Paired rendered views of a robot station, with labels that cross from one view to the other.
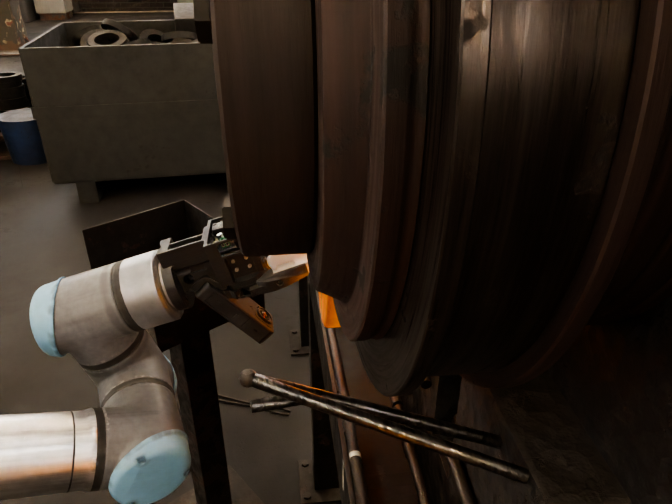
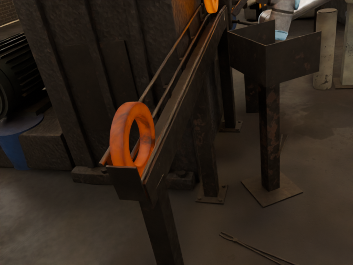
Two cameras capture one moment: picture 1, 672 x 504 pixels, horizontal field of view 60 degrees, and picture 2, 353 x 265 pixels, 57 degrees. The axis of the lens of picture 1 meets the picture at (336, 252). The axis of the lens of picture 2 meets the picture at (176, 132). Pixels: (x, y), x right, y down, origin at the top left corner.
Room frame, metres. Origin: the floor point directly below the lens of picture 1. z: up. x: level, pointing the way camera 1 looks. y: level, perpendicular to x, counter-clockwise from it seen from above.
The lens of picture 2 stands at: (2.06, 0.47, 1.03)
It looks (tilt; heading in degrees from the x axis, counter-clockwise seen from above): 30 degrees down; 208
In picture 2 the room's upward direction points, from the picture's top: 10 degrees counter-clockwise
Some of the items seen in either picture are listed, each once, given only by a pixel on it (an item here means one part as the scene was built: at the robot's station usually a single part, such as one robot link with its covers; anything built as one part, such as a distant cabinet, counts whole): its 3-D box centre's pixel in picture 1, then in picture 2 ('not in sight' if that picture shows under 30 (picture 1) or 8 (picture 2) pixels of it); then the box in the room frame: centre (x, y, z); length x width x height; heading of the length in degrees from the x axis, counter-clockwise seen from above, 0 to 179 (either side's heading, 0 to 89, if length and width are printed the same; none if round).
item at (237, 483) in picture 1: (193, 394); (271, 121); (0.89, 0.29, 0.36); 0.26 x 0.20 x 0.72; 41
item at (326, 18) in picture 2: not in sight; (324, 50); (-0.28, 0.46, 0.26); 0.12 x 0.12 x 0.52
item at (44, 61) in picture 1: (159, 99); not in sight; (3.08, 0.94, 0.39); 1.03 x 0.83 x 0.79; 100
